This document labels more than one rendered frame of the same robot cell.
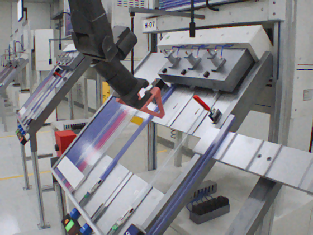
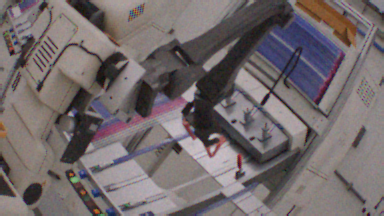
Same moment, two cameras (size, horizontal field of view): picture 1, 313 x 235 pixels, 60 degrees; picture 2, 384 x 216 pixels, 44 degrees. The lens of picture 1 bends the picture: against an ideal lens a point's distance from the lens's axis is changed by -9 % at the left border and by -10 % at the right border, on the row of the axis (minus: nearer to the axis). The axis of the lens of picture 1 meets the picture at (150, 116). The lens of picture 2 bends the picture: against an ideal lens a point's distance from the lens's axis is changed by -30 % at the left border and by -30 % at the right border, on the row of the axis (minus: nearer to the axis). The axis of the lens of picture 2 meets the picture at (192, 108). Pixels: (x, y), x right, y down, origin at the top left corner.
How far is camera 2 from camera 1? 1.29 m
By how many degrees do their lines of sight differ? 17
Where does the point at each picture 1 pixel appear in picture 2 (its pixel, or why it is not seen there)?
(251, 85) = (275, 166)
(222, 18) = (288, 97)
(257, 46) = (296, 141)
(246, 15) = (303, 111)
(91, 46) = (213, 93)
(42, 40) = not seen: outside the picture
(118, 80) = (204, 118)
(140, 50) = (164, 17)
